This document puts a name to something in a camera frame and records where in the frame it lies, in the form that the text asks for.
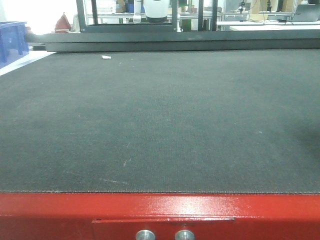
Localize small white paper scrap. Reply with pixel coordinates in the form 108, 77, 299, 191
101, 55, 112, 60

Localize dark red cloth bag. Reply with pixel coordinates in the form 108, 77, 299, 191
54, 13, 72, 33

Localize blue plastic crate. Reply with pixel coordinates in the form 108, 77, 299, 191
0, 21, 29, 68

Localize silver round knob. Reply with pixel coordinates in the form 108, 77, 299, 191
174, 230, 196, 240
135, 229, 156, 240

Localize left silver round knob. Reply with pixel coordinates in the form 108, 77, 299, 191
135, 229, 156, 240

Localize white background table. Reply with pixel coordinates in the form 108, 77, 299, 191
217, 21, 320, 31

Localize right silver round knob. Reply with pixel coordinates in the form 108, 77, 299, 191
174, 230, 196, 240

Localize black metal frame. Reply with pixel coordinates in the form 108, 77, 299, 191
24, 0, 320, 53

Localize dark grey textured mat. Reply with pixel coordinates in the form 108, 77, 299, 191
0, 49, 320, 194

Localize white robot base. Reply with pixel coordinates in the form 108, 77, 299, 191
133, 0, 170, 24

